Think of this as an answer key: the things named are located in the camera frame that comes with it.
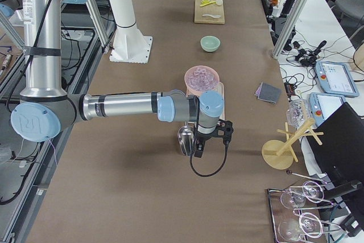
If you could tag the grey folded cloth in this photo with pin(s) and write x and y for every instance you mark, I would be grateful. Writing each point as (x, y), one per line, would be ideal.
(268, 93)

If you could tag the steel ice scoop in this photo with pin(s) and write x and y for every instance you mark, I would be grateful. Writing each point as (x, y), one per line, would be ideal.
(186, 138)

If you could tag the wooden cutting board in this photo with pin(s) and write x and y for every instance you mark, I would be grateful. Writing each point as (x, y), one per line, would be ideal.
(210, 9)

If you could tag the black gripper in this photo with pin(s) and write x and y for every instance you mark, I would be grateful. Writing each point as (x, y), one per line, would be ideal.
(202, 138)

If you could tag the teach pendant tablet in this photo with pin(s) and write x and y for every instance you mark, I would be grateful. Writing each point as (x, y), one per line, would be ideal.
(323, 105)
(335, 78)

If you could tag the mint green bowl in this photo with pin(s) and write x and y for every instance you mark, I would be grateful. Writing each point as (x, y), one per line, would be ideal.
(210, 43)

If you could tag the white ceramic spoon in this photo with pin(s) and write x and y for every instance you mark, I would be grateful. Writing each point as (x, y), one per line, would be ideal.
(211, 16)

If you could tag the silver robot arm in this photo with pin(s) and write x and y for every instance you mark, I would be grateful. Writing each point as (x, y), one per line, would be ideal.
(46, 109)

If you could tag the wooden cup tree stand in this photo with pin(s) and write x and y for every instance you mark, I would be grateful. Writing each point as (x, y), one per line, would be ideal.
(280, 155)

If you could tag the white camera pillar base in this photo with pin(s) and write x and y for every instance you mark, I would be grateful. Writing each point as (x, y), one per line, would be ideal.
(129, 44)

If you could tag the aluminium frame post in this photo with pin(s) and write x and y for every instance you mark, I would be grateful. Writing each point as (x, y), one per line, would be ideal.
(288, 27)

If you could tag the pink bowl of ice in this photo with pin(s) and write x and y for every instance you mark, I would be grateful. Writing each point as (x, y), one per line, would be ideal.
(200, 79)

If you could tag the wire glass rack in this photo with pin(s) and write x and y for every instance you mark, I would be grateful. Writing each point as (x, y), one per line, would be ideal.
(292, 211)

